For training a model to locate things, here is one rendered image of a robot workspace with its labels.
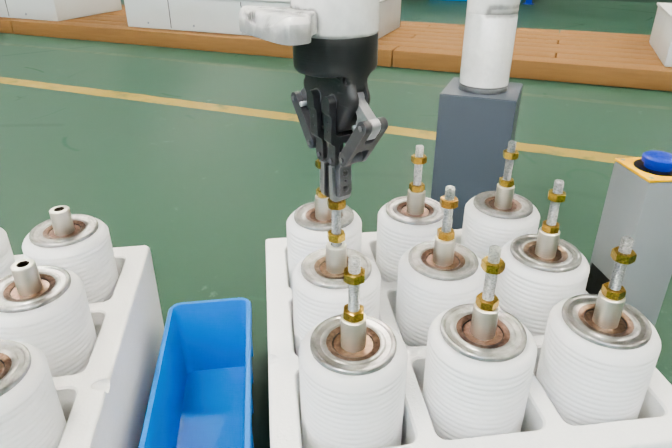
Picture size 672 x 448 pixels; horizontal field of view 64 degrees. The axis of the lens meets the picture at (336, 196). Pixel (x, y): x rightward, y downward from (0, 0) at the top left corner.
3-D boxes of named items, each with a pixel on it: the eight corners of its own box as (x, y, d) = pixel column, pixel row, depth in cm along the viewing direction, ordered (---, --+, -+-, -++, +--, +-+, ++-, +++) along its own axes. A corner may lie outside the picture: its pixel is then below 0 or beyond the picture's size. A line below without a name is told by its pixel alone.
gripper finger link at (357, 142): (359, 119, 45) (332, 152, 50) (369, 138, 45) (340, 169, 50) (385, 113, 46) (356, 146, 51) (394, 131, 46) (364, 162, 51)
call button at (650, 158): (631, 165, 68) (635, 150, 67) (661, 163, 69) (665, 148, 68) (652, 178, 65) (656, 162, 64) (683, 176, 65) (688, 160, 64)
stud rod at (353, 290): (345, 332, 47) (346, 258, 43) (351, 325, 47) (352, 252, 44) (355, 336, 46) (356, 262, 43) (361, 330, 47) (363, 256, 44)
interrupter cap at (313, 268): (294, 288, 55) (294, 282, 55) (307, 249, 62) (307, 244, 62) (368, 294, 54) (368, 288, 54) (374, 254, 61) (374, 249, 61)
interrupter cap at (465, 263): (486, 256, 61) (487, 250, 60) (465, 291, 55) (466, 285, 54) (423, 239, 64) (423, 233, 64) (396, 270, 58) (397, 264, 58)
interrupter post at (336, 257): (323, 276, 57) (323, 249, 56) (326, 263, 59) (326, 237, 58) (346, 277, 57) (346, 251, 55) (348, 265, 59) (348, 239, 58)
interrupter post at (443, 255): (456, 260, 60) (459, 235, 58) (449, 271, 58) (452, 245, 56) (436, 255, 61) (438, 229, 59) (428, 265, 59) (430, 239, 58)
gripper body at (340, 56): (400, 25, 46) (395, 131, 50) (342, 13, 52) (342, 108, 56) (325, 34, 42) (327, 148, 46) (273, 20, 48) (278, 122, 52)
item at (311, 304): (288, 420, 62) (282, 291, 54) (304, 361, 71) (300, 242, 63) (372, 429, 61) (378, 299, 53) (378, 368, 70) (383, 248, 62)
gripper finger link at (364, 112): (345, 85, 46) (334, 100, 48) (368, 132, 45) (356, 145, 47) (367, 81, 47) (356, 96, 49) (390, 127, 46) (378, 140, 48)
